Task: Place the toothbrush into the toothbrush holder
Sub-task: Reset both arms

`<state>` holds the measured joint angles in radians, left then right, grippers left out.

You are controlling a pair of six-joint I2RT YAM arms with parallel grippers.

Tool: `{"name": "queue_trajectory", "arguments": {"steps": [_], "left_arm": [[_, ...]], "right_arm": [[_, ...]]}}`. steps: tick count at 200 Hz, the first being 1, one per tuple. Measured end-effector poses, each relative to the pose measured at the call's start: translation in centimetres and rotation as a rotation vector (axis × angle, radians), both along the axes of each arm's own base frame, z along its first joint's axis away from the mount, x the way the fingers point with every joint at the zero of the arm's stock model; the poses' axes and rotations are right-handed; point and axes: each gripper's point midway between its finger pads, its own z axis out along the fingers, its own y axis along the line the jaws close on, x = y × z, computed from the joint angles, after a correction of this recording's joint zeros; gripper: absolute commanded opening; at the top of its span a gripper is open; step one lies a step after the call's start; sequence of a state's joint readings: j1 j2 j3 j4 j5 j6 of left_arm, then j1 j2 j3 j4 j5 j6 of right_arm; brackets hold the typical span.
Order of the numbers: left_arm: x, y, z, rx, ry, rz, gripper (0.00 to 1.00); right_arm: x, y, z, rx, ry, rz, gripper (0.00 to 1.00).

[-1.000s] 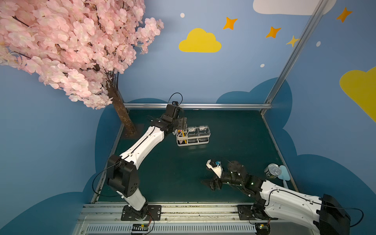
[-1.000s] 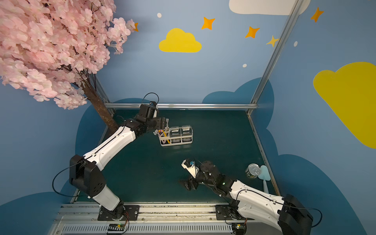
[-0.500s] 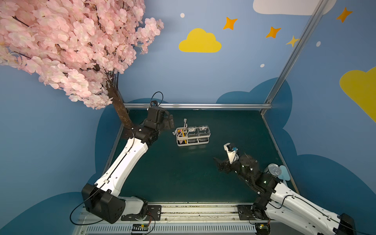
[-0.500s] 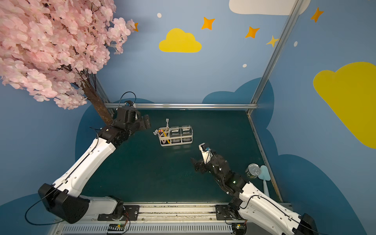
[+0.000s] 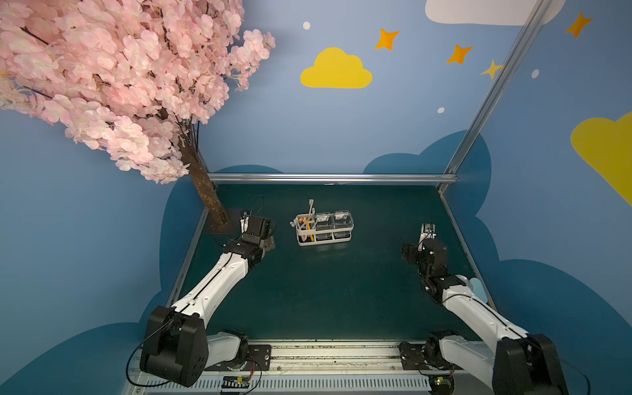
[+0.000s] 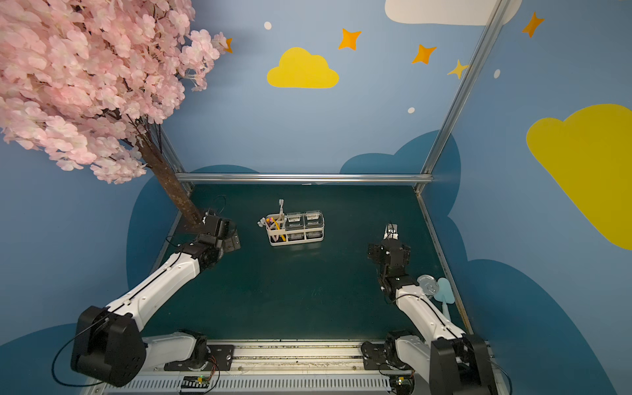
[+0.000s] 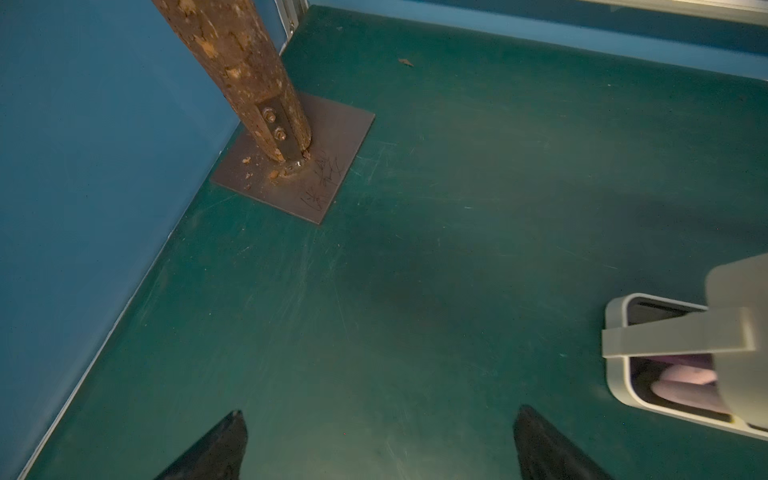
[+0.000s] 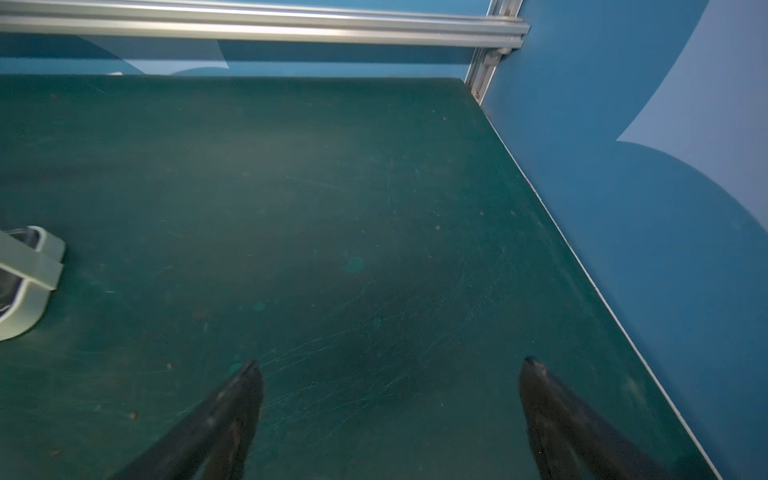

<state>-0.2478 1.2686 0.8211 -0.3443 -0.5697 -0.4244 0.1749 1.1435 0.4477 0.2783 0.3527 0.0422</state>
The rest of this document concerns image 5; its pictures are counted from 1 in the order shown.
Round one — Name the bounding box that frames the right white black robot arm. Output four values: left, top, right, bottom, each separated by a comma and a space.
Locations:
400, 232, 569, 394

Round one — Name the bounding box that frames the light blue brush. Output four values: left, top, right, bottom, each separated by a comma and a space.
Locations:
469, 277, 489, 304

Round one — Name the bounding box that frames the pink cherry blossom tree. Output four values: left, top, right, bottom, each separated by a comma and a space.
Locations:
1, 0, 276, 224

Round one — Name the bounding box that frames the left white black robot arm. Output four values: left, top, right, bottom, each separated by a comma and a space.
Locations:
138, 212, 276, 387

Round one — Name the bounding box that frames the aluminium frame upright post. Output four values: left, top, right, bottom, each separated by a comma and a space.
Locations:
444, 0, 553, 184

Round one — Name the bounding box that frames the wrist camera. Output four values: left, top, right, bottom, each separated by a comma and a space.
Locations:
240, 210, 250, 234
419, 223, 436, 244

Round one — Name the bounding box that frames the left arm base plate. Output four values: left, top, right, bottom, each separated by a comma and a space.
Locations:
205, 344, 272, 372

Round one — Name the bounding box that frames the green circuit board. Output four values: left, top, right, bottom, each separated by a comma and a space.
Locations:
220, 376, 254, 394
429, 376, 455, 395

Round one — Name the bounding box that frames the white toothbrush holder rack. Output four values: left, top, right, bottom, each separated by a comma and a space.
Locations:
293, 207, 355, 247

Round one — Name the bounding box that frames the left green circuit board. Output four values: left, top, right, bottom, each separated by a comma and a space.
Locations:
220, 376, 254, 394

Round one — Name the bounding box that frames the right green circuit board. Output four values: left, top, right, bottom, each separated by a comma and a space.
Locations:
429, 376, 455, 395

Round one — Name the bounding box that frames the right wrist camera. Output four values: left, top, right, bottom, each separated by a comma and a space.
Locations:
419, 223, 436, 244

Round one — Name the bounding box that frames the aluminium frame back bar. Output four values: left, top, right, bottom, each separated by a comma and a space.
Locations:
208, 173, 458, 184

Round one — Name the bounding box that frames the aluminium rail front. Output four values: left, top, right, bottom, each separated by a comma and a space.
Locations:
122, 340, 492, 394

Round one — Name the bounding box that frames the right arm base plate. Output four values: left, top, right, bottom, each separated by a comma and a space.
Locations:
398, 342, 448, 370

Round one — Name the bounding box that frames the tree base plate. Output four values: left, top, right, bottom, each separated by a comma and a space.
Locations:
202, 208, 242, 236

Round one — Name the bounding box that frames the yellow toothbrush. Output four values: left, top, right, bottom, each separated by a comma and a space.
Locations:
300, 214, 314, 243

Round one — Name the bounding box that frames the grey white toothbrush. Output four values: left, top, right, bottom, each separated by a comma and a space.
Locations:
306, 198, 315, 222

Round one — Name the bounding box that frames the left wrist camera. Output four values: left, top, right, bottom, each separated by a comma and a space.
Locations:
240, 210, 250, 234

